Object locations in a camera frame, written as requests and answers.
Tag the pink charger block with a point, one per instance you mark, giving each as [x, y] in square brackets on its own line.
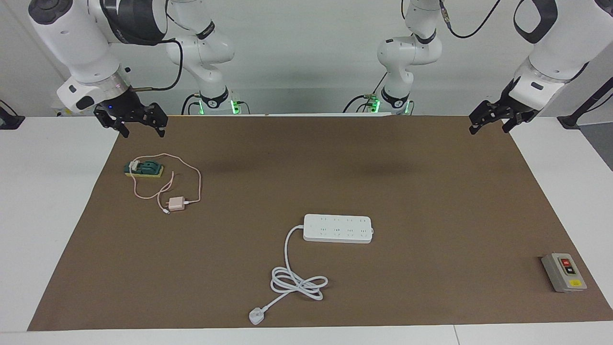
[176, 204]

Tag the white wall plug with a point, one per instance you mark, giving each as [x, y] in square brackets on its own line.
[256, 317]

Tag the white box yellow label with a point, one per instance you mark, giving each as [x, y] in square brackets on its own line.
[64, 113]

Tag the black clamp stand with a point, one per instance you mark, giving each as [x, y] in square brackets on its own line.
[9, 120]
[574, 119]

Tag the green circuit board module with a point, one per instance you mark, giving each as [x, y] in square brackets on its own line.
[151, 168]

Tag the brown table mat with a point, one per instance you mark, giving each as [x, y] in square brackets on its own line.
[431, 215]

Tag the white power strip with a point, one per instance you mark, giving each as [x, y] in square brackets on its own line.
[337, 229]

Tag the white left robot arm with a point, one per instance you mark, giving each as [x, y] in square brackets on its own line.
[560, 48]

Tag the grey on-off switch box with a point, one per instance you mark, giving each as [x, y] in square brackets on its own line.
[565, 273]

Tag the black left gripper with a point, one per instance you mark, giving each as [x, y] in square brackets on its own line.
[517, 106]

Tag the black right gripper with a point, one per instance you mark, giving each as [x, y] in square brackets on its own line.
[122, 105]

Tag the white clip on holder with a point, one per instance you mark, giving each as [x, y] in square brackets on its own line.
[135, 165]

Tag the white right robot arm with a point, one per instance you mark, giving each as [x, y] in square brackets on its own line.
[72, 38]

